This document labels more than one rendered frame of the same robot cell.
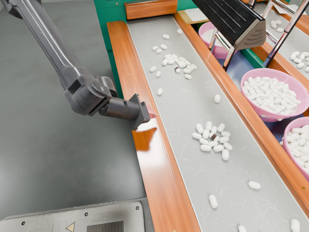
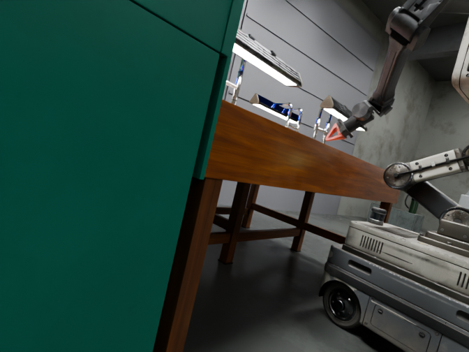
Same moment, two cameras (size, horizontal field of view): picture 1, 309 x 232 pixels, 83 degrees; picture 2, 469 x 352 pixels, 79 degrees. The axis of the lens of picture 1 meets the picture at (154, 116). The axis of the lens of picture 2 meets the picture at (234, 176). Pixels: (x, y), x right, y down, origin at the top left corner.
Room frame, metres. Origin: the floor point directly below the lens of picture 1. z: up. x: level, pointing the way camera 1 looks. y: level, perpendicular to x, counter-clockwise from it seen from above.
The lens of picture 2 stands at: (1.32, 0.88, 0.65)
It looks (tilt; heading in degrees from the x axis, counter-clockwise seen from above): 4 degrees down; 238
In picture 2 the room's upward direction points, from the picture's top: 13 degrees clockwise
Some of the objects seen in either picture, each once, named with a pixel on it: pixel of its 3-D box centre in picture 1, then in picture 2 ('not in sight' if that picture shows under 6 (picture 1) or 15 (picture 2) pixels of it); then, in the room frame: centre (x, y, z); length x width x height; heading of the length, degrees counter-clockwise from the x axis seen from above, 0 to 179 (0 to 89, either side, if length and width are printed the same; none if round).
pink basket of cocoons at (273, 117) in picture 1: (268, 96); not in sight; (0.50, -0.50, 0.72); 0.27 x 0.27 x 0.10
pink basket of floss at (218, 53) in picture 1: (220, 40); not in sight; (0.93, -0.38, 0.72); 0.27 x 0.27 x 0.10
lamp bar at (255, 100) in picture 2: not in sight; (278, 110); (-0.10, -0.96, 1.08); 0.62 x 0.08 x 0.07; 16
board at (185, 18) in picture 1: (206, 14); not in sight; (1.14, -0.32, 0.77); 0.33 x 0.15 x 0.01; 106
